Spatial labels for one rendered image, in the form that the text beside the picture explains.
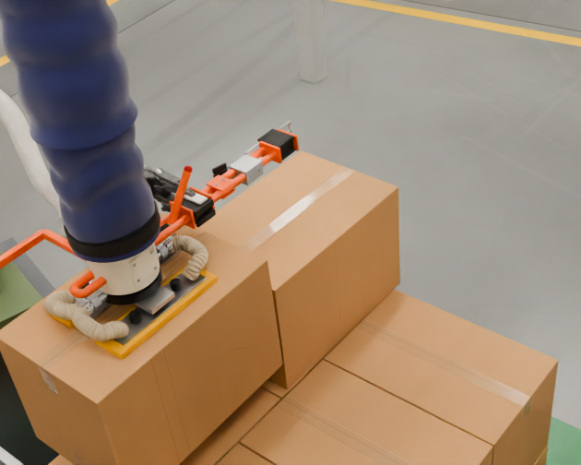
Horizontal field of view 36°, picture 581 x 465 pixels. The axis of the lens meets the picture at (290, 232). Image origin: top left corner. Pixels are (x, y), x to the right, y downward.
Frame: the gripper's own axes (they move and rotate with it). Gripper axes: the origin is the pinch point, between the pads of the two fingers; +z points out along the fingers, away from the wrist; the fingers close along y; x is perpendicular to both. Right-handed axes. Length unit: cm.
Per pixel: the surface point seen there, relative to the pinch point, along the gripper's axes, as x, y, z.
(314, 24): -246, 83, -161
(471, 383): -40, 67, 61
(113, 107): 27, -46, 12
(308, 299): -19.6, 39.1, 18.3
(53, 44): 35, -63, 9
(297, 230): -31.3, 26.2, 6.2
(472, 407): -32, 67, 66
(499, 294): -135, 121, 21
